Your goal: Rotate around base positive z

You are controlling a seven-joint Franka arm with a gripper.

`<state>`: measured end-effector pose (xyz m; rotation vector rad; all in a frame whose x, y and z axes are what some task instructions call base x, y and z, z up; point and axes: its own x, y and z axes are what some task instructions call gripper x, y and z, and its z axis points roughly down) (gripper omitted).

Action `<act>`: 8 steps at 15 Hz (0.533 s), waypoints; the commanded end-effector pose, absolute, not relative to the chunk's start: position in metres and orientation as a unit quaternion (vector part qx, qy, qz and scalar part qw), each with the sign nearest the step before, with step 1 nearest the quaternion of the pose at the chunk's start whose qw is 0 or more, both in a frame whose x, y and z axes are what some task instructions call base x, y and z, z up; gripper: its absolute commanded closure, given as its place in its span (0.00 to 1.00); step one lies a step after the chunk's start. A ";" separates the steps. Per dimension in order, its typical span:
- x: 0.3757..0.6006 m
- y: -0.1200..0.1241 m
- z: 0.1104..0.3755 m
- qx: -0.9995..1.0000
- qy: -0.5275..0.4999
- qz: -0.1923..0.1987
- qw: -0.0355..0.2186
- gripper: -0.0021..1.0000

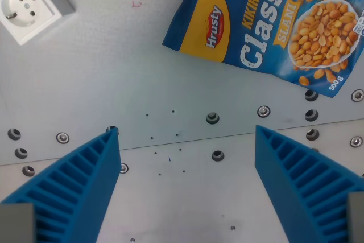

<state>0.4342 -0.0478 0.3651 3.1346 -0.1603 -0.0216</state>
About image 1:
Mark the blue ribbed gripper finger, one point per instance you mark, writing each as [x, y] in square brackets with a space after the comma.
[301, 186]
[85, 186]

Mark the white wall socket grey box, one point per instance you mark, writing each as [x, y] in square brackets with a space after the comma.
[27, 6]

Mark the blue Hrusty peanut bag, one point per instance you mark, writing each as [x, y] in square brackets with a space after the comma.
[264, 26]

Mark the dark recessed bolt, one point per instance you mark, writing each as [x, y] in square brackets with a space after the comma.
[212, 118]

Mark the silver countersunk screw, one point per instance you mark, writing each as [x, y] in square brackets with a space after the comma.
[357, 95]
[62, 137]
[356, 141]
[123, 167]
[263, 111]

